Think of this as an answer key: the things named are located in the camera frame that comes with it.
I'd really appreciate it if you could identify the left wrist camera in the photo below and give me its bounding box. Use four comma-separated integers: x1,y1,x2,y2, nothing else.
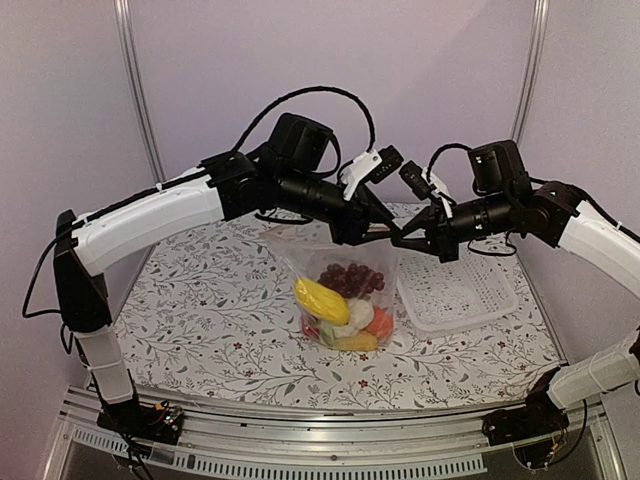
338,145,404,201

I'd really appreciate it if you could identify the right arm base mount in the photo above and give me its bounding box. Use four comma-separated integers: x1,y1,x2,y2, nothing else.
481,382,569,469

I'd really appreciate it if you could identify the clear zip top bag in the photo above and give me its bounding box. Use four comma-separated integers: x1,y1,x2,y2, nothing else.
261,222,399,352

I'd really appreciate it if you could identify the white plastic basket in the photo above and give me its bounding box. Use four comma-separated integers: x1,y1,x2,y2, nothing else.
397,251,518,336

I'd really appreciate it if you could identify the left aluminium frame post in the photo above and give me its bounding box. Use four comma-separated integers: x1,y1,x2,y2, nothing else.
113,0,166,182

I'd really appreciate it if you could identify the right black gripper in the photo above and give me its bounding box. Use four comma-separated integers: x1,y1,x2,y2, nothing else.
391,189,514,262

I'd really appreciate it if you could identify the orange pumpkin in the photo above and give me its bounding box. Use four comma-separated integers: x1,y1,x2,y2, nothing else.
366,307,394,341

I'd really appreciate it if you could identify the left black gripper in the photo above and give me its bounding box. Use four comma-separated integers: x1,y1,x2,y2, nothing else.
276,165,402,245

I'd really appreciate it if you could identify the red bell pepper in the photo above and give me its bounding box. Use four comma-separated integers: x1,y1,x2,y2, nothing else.
301,322,320,340

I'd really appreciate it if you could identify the right aluminium frame post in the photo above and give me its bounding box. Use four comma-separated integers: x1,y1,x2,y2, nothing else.
511,0,550,144

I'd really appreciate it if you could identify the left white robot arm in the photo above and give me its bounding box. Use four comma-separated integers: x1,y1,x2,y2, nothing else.
43,114,402,434

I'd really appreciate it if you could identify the floral tablecloth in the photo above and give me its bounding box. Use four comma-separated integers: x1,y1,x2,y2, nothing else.
115,217,562,410

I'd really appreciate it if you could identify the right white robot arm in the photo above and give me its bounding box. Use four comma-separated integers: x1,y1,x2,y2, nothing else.
392,140,639,436

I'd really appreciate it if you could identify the aluminium frame post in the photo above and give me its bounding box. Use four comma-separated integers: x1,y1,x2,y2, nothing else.
511,0,550,144
113,0,166,182

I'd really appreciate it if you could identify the dark red grape bunch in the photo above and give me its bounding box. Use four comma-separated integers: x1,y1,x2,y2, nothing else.
318,263,386,299

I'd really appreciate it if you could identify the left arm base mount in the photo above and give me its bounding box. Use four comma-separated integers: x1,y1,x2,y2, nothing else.
91,373,184,446

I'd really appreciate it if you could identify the yellow mango front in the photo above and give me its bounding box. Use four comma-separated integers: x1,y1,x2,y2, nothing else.
293,277,350,326

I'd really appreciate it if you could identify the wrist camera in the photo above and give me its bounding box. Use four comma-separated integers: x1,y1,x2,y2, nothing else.
338,145,404,201
400,160,455,219

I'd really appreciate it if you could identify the white cauliflower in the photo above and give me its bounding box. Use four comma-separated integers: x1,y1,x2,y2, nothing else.
318,298,375,346

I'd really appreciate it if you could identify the aluminium front rail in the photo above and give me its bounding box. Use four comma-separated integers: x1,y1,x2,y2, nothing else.
38,387,631,479

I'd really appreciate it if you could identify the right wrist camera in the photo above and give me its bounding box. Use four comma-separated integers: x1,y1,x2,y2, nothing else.
400,160,455,219

